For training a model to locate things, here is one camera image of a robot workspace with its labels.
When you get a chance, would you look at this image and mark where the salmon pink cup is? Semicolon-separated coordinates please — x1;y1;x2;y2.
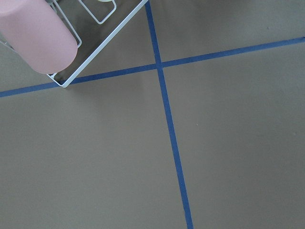
0;0;78;74

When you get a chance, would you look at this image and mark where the white wire cup rack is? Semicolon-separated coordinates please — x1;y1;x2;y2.
0;0;145;88

